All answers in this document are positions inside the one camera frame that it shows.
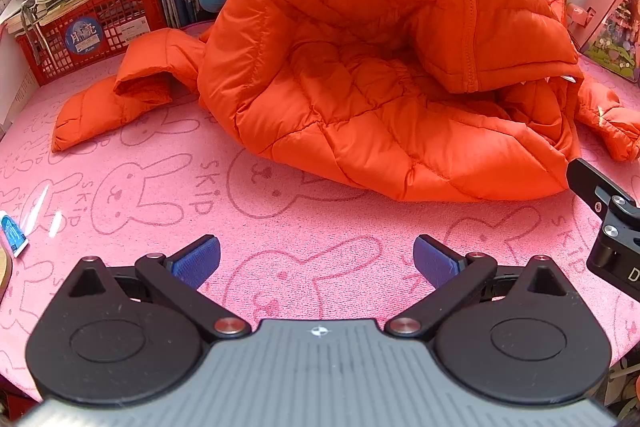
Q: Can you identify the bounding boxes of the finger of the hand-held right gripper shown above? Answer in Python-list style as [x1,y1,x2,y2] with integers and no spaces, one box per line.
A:
[566,158,640,220]

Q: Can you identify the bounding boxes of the red plastic crate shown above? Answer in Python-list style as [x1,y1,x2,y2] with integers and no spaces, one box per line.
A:
[15,0,168,86]

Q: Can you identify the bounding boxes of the grey metal clip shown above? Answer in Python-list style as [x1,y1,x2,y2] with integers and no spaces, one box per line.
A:
[20,0,46,52]

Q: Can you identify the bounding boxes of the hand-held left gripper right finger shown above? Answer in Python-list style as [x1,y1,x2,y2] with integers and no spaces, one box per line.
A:
[384,234,576,342]

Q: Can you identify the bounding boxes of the pink toy house box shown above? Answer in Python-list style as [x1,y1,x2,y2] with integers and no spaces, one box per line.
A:
[565,0,640,84]

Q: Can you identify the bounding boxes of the orange puffer jacket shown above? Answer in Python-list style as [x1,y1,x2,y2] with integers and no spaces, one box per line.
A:
[51,0,640,204]

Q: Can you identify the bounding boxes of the white paper sheets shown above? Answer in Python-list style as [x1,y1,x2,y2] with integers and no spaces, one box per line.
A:
[0,32,41,138]

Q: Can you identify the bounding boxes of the blue white tube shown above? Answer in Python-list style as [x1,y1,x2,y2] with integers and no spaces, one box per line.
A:
[0,210,30,258]

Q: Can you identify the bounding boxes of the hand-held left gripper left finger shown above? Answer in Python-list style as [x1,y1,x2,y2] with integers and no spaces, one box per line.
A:
[60,234,253,342]

